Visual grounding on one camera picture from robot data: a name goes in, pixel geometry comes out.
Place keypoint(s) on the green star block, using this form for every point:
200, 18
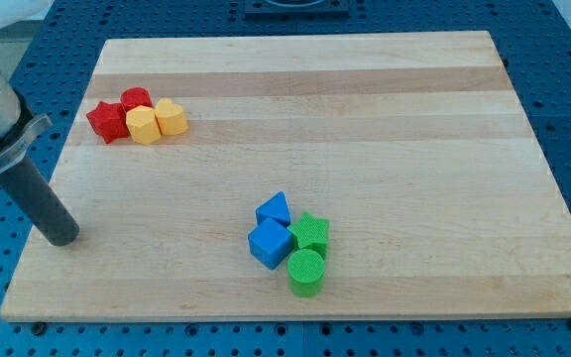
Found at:
310, 232

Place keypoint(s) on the red cylinder block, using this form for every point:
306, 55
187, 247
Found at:
134, 97

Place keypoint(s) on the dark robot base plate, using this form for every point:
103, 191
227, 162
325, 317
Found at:
266, 8

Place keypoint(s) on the red star block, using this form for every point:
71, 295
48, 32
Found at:
108, 120

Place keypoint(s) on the yellow heart block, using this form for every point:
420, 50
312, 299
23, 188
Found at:
170, 117

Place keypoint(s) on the light wooden board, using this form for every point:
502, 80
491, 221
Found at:
414, 146

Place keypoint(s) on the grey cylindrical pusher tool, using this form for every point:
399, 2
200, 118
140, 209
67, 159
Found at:
27, 187

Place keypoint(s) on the green cylinder block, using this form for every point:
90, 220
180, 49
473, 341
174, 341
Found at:
306, 272

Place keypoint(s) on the blue triangle block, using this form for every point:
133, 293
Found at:
276, 208

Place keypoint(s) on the yellow hexagon block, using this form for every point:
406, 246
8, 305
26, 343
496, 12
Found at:
143, 125

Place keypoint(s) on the blue cube block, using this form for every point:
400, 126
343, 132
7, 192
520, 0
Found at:
270, 243

